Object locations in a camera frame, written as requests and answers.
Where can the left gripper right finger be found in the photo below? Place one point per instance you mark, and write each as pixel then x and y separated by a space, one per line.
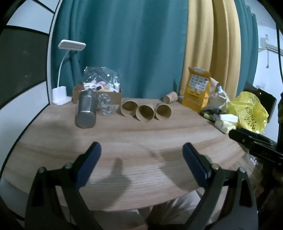
pixel 239 210

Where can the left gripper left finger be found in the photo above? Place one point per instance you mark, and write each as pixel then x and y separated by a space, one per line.
pixel 43 210

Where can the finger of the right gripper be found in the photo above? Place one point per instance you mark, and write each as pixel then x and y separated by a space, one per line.
pixel 258 145

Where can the brown paper cup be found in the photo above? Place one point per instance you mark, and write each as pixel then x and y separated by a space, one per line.
pixel 145 112
pixel 128 108
pixel 162 111

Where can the small far paper cup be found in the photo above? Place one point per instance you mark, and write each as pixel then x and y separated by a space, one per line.
pixel 170 97

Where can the yellow plastic bag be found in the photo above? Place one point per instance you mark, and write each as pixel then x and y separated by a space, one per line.
pixel 250 112

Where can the white yellow boxes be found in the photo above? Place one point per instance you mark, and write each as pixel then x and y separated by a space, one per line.
pixel 226 122

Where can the orange snack bag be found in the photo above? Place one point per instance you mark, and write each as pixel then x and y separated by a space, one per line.
pixel 197 89

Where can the white air conditioner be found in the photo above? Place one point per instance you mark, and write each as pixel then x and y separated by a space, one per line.
pixel 265 46

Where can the stainless steel bottle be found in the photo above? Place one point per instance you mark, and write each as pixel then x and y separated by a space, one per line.
pixel 85 116

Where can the yellow curtain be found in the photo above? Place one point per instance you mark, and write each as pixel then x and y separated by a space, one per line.
pixel 213 43

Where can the white desk lamp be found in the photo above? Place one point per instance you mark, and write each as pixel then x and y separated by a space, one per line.
pixel 60 93

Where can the clear plastic bottle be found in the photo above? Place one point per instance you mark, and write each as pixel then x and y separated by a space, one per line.
pixel 105 105

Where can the cardboard box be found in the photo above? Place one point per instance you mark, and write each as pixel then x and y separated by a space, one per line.
pixel 115 97

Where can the clear bag of toys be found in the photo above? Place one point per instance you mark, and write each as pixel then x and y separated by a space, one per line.
pixel 101 79

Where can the teal curtain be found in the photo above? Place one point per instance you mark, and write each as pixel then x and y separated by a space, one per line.
pixel 143 41

